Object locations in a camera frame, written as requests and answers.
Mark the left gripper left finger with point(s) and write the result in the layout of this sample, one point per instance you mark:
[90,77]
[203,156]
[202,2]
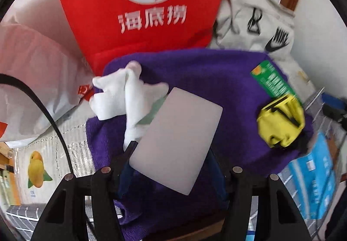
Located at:
[125,172]

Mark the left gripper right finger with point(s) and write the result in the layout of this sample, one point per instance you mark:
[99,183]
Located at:
[217,175]

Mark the white sponge block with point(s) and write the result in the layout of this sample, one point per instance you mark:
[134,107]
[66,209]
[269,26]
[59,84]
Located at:
[175,146]

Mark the yellow black pouch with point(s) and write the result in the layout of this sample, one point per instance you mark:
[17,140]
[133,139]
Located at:
[281,122]

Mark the green wet wipes packet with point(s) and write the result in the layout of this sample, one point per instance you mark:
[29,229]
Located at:
[270,79]

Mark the blue tissue box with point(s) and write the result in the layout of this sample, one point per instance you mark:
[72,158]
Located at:
[314,179]

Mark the grey checkered tablecloth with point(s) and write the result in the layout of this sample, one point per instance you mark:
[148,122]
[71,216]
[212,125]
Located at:
[64,217]

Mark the grey Nike pouch bag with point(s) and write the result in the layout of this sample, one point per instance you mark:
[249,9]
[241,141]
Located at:
[254,25]

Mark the white Miniso plastic bag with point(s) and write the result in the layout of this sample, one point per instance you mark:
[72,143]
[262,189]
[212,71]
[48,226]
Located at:
[58,78]

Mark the red Haidilao paper bag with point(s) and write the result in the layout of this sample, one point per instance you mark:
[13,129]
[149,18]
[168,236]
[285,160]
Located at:
[108,29]

